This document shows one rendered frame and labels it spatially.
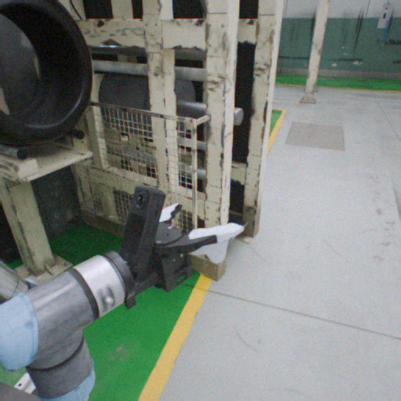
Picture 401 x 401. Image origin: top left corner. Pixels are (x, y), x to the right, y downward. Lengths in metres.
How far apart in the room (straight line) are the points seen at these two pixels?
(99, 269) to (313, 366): 1.37
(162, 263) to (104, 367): 1.23
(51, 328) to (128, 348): 1.29
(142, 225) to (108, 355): 1.29
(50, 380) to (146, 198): 0.26
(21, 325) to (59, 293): 0.05
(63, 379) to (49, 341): 0.08
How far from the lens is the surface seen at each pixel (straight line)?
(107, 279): 0.43
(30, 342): 0.42
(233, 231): 0.49
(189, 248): 0.46
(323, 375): 1.67
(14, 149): 1.45
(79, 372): 0.50
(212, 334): 1.71
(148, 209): 0.44
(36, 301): 0.42
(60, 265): 2.22
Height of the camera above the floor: 1.36
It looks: 30 degrees down
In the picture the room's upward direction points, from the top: straight up
